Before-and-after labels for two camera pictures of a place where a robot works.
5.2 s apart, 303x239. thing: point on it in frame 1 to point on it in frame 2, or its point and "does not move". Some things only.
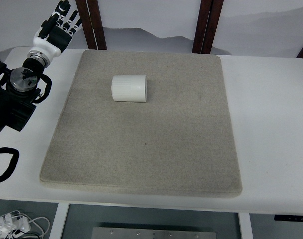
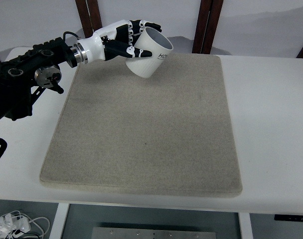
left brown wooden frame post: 90,22 does not move
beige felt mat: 181,141 does not move
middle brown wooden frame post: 209,14 does not move
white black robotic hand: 54,35 to 116,40
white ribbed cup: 129,88 to 150,39
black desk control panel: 294,218 does not move
